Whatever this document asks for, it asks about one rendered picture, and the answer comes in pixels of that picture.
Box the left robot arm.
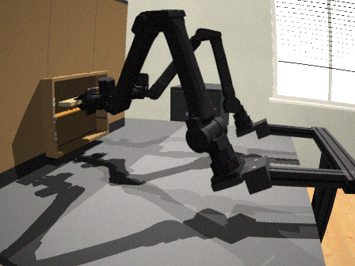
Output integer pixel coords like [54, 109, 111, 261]
[92, 9, 245, 185]

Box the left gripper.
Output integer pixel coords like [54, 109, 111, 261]
[73, 89, 101, 115]

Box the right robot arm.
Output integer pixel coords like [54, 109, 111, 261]
[132, 28, 253, 133]

